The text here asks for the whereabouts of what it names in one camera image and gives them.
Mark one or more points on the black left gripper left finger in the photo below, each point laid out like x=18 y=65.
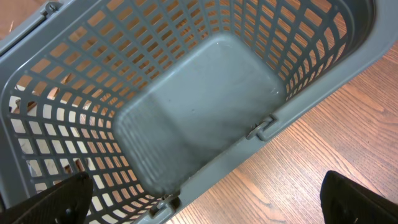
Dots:
x=66 y=202

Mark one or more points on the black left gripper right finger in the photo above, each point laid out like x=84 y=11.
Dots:
x=345 y=201

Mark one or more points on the grey plastic basket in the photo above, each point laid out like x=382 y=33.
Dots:
x=159 y=100

